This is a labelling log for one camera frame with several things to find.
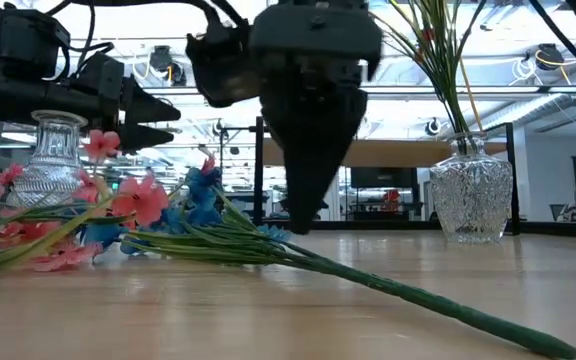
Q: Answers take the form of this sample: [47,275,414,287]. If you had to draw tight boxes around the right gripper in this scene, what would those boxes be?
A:
[250,0,384,235]

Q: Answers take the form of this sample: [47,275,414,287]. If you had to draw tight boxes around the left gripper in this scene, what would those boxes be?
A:
[42,74,182,156]

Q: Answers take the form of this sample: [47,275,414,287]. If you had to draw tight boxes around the pink artificial flower bunch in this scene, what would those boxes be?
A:
[0,128,172,281]

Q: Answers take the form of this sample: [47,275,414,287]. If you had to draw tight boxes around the tall ribbed glass vase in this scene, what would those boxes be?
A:
[6,109,89,209]

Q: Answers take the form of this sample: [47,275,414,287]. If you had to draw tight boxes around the red artificial flower bunch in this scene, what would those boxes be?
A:
[370,0,489,156]

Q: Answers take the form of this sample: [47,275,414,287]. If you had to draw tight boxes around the round cut glass vase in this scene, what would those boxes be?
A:
[428,130,514,245]

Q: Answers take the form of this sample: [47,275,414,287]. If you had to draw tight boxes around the blue artificial flower bunch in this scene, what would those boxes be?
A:
[80,157,576,360]

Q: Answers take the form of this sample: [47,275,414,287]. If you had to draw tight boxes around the wooden shelf board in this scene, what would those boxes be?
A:
[262,138,509,169]

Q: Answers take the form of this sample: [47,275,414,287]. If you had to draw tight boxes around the black monitor screen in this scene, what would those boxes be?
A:
[350,167,419,190]

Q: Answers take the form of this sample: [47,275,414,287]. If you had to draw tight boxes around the long ceiling light strip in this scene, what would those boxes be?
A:
[140,85,576,96]

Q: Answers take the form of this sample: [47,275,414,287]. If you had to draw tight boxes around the black shelf post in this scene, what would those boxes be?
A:
[252,116,265,226]
[505,122,522,236]

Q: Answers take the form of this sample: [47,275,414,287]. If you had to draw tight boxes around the black ceiling cable reel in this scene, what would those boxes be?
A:
[535,43,567,71]
[148,44,188,86]

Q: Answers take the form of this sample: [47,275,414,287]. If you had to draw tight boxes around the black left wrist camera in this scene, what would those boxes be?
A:
[71,52,125,96]

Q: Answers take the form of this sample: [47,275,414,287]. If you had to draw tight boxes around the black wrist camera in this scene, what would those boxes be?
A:
[71,52,125,96]
[185,22,262,109]

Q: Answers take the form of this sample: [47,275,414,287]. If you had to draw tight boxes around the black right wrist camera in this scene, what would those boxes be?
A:
[185,22,262,109]

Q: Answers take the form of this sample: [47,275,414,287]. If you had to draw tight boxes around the black aluminium table frame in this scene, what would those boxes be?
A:
[262,218,576,239]

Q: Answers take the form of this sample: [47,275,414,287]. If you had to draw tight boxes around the yellow hanging cable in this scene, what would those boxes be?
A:
[460,59,484,134]

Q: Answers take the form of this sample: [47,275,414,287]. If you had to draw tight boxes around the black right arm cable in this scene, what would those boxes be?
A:
[527,0,576,94]

